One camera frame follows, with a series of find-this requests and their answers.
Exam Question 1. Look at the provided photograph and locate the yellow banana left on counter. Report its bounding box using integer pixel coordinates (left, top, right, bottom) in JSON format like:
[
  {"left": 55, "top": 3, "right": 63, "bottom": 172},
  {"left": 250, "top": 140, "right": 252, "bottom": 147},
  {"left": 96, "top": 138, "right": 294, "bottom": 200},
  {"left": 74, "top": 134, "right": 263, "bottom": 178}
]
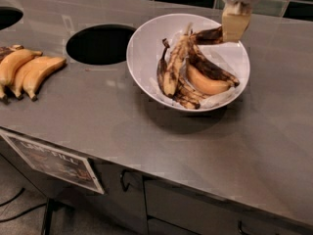
[{"left": 0, "top": 49, "right": 42, "bottom": 101}]

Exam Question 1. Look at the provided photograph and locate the white bowl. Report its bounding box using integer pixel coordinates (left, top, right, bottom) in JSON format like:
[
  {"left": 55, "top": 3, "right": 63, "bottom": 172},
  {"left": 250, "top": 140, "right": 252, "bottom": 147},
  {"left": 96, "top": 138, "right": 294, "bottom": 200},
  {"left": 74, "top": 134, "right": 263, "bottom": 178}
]
[{"left": 126, "top": 14, "right": 250, "bottom": 113}]

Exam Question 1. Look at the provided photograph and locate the brown banana bottom of bowl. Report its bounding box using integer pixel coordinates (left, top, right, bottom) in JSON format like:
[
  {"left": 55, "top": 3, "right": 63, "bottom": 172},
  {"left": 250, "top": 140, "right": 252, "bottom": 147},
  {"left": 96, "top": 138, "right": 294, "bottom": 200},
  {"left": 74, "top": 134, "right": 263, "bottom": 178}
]
[{"left": 173, "top": 77, "right": 207, "bottom": 110}]

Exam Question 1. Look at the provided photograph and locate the black floor cable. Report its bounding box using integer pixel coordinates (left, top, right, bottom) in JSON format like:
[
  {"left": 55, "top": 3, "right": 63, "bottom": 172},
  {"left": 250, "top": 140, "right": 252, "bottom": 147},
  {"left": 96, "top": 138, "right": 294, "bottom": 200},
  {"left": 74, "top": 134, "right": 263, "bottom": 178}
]
[
  {"left": 0, "top": 202, "right": 48, "bottom": 224},
  {"left": 0, "top": 187, "right": 26, "bottom": 208}
]

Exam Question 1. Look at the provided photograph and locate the black cabinet handle left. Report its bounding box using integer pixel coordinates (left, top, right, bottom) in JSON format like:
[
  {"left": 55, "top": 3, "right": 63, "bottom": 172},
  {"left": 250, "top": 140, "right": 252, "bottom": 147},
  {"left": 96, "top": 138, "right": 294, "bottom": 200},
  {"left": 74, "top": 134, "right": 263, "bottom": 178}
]
[{"left": 119, "top": 169, "right": 132, "bottom": 192}]

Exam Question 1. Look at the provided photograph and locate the white paper liner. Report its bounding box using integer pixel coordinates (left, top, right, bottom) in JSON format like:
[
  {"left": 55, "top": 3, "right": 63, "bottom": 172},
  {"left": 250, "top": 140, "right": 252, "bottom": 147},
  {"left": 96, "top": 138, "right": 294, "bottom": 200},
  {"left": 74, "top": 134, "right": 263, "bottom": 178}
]
[{"left": 147, "top": 32, "right": 249, "bottom": 112}]

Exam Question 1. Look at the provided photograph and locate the yellow banana right on counter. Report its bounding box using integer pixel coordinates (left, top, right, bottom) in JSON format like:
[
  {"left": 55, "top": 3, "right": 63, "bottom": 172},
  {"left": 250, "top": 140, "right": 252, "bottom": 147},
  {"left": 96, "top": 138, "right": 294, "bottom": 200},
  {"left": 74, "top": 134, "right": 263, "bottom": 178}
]
[{"left": 22, "top": 57, "right": 67, "bottom": 101}]

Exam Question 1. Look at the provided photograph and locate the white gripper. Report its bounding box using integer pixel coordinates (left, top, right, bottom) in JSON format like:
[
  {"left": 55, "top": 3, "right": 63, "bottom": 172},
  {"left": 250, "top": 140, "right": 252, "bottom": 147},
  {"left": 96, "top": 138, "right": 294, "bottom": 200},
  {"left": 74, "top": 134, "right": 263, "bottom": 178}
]
[{"left": 222, "top": 0, "right": 259, "bottom": 42}]

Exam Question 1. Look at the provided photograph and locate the dark blackened banana right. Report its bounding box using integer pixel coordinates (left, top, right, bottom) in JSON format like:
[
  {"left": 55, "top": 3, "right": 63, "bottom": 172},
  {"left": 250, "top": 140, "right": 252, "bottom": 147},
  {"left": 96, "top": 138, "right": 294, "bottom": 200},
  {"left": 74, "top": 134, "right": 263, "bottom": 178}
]
[{"left": 188, "top": 41, "right": 240, "bottom": 87}]

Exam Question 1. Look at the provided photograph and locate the black cabinet handle right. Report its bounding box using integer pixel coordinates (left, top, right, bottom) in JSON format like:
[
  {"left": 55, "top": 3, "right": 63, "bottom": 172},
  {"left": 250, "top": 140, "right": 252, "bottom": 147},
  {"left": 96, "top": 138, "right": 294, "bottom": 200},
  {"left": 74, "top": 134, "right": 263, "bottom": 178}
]
[{"left": 237, "top": 220, "right": 252, "bottom": 235}]

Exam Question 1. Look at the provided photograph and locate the yellow banana middle on counter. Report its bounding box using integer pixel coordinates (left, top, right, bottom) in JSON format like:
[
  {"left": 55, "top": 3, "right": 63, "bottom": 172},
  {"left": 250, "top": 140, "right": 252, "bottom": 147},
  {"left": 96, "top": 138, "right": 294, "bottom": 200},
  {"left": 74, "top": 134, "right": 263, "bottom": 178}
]
[{"left": 9, "top": 56, "right": 51, "bottom": 99}]

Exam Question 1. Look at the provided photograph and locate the dark spotted banana left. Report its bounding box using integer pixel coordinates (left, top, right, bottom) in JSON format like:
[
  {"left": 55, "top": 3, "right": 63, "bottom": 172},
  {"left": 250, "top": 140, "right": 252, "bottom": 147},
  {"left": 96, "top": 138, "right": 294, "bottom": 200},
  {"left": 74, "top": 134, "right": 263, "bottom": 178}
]
[{"left": 156, "top": 38, "right": 170, "bottom": 92}]

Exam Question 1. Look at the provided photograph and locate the landfill sign plate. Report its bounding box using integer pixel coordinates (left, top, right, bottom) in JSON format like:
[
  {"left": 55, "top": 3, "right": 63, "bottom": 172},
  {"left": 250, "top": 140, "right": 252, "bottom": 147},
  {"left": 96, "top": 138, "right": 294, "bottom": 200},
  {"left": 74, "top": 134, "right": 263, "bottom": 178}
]
[{"left": 0, "top": 130, "right": 105, "bottom": 194}]

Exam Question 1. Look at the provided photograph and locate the black floor cable lower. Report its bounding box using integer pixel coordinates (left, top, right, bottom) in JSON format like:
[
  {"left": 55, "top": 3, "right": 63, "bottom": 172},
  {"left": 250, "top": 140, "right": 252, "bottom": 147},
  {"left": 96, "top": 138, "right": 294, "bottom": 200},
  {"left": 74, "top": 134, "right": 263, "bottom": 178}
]
[{"left": 0, "top": 202, "right": 48, "bottom": 224}]

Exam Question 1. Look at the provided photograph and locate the orange yellow banana in bowl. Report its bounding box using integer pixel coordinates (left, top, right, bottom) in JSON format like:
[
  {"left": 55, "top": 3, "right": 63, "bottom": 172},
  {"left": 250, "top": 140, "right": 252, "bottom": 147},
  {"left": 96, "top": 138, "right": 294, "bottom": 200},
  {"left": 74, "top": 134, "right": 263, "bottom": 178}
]
[{"left": 186, "top": 61, "right": 231, "bottom": 95}]

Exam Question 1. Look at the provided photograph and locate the black cabinet handle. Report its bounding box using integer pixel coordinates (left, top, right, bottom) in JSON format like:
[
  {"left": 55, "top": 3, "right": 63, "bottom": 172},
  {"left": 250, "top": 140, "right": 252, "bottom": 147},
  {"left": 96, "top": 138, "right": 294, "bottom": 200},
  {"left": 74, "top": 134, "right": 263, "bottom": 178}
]
[
  {"left": 237, "top": 220, "right": 252, "bottom": 235},
  {"left": 119, "top": 169, "right": 132, "bottom": 192}
]

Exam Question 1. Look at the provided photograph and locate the yellow banana on counter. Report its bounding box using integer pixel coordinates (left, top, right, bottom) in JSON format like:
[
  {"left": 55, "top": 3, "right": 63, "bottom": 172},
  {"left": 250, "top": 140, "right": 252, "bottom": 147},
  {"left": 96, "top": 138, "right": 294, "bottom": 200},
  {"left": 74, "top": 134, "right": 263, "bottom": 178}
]
[
  {"left": 0, "top": 49, "right": 42, "bottom": 101},
  {"left": 22, "top": 57, "right": 67, "bottom": 101},
  {"left": 9, "top": 56, "right": 51, "bottom": 99}
]

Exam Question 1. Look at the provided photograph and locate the brown banana far left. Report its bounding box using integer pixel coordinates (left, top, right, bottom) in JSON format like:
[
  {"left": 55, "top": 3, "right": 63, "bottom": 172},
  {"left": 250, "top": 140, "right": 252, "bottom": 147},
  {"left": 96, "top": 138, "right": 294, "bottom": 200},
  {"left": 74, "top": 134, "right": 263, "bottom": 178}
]
[{"left": 0, "top": 44, "right": 23, "bottom": 63}]

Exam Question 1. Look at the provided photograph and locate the spotted yellow banana upright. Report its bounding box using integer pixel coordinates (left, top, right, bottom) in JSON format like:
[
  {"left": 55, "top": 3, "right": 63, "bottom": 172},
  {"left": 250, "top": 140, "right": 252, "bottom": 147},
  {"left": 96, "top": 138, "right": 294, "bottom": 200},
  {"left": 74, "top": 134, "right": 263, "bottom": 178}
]
[{"left": 162, "top": 23, "right": 192, "bottom": 98}]

